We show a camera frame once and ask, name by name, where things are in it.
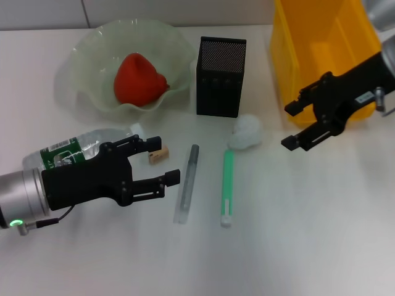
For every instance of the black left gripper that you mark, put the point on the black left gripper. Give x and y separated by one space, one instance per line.
89 182

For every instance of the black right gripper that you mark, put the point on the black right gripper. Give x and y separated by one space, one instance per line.
351 89

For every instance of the white paper ball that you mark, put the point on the white paper ball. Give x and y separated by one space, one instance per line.
247 132

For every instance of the orange fruit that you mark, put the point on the orange fruit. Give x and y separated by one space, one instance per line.
139 83

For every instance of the clear water bottle green label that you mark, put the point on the clear water bottle green label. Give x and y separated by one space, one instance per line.
77 145

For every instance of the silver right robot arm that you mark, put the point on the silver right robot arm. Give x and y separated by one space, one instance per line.
389 61

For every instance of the grey pen in clear sleeve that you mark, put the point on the grey pen in clear sleeve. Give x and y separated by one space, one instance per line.
188 179

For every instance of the green pen white end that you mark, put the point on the green pen white end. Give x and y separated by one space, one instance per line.
227 185

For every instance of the black mesh pen holder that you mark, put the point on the black mesh pen holder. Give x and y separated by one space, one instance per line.
219 86

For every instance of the pale green wavy fruit plate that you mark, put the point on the pale green wavy fruit plate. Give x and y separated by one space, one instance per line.
92 61

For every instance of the small tan wooden block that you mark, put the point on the small tan wooden block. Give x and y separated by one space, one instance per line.
161 156

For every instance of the yellow plastic bin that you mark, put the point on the yellow plastic bin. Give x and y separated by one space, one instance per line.
308 46

